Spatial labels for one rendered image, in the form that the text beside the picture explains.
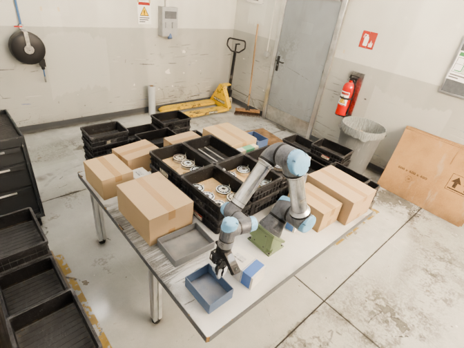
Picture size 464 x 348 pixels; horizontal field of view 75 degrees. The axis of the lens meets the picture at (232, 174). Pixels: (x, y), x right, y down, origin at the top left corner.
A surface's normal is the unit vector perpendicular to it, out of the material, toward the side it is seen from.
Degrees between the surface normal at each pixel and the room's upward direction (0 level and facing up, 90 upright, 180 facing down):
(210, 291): 1
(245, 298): 0
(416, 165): 77
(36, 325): 0
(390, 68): 90
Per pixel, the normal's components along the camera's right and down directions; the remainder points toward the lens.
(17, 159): 0.66, 0.46
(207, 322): 0.12, -0.84
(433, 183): -0.69, 0.06
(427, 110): -0.74, 0.28
